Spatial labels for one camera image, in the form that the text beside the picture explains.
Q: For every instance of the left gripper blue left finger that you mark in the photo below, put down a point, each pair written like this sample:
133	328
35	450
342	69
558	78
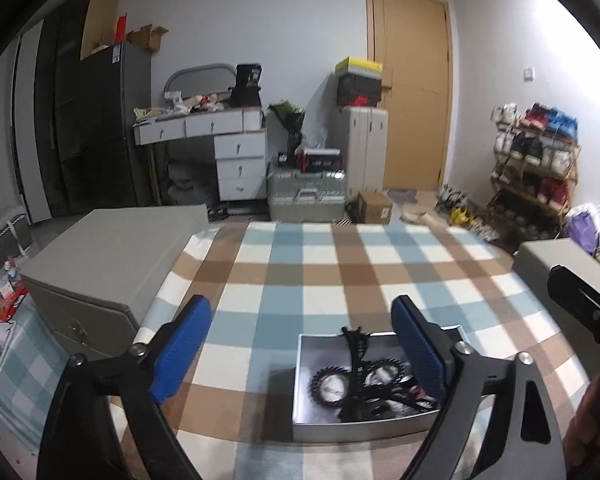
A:
80	440

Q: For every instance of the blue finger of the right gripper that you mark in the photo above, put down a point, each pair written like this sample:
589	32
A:
577	297

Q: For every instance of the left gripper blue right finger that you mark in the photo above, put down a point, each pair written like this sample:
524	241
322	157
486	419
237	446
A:
522	440

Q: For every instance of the black toothed hair band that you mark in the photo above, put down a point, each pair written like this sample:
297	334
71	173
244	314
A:
394	390

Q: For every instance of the black curved hair comb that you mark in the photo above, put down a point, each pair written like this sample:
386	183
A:
356	403

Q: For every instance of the silver grey box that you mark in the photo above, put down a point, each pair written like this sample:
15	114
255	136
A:
321	382

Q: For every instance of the person's right hand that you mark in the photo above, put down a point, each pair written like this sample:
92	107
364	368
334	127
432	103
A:
582	440

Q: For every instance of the grey cabinet right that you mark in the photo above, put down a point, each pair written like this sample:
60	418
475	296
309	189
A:
533	263

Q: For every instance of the purple bag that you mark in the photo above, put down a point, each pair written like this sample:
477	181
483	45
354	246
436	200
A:
583	226

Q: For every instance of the grey safe box left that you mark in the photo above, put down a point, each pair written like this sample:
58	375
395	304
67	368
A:
94	284

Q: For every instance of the wooden shoe rack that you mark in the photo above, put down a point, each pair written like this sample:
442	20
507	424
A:
536	169

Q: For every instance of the plaid blue brown tablecloth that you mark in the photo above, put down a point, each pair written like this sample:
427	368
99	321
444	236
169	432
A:
268	283

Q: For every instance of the small cardboard box floor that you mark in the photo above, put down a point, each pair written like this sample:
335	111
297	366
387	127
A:
374	208

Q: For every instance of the white upright suitcase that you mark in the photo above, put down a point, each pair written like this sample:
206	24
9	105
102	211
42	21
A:
361	134

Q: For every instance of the silver flat suitcase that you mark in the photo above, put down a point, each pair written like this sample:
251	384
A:
295	196

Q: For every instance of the white drawer desk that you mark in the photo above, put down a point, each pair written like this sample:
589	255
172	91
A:
233	141

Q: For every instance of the black red box on suitcase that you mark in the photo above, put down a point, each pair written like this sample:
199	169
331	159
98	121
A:
312	160

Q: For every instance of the black red shoe box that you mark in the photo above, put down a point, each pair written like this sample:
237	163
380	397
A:
354	90

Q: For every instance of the wooden door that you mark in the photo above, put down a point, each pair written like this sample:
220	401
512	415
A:
412	41

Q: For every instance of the black refrigerator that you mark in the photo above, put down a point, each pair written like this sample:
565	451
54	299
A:
112	168

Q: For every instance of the yellow shoe box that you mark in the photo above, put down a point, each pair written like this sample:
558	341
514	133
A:
359	67

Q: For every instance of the black hat box stack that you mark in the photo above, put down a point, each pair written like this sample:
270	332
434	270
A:
246	90

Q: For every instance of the green flower bouquet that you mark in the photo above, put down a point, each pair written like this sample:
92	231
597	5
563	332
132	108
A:
291	117

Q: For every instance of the cardboard box on fridge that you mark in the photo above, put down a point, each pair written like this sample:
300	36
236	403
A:
147	37

